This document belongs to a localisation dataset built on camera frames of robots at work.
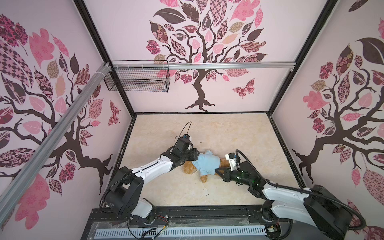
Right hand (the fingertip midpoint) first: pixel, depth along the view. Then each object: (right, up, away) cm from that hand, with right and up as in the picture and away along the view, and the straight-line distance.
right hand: (215, 169), depth 80 cm
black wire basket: (-60, +63, +42) cm, 96 cm away
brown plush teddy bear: (-15, -1, +5) cm, 16 cm away
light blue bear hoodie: (-4, +3, +2) cm, 6 cm away
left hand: (-11, +7, +8) cm, 15 cm away
